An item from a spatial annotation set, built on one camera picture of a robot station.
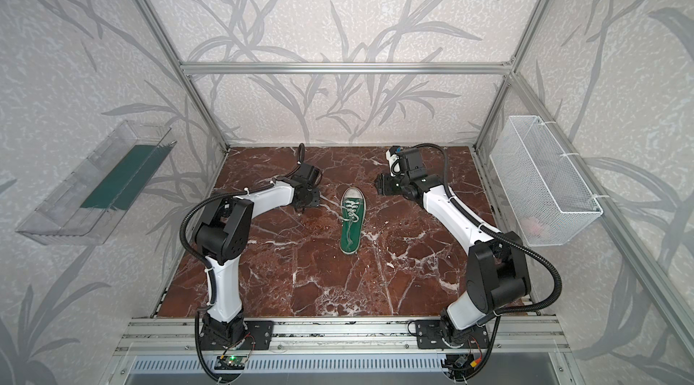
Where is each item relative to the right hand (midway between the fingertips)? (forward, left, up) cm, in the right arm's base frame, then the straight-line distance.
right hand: (383, 173), depth 88 cm
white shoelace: (-5, +12, -14) cm, 19 cm away
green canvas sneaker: (+2, +11, -15) cm, 19 cm away
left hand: (+4, +25, -15) cm, 30 cm away
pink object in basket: (-21, -39, +3) cm, 44 cm away
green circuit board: (-50, +42, -18) cm, 68 cm away
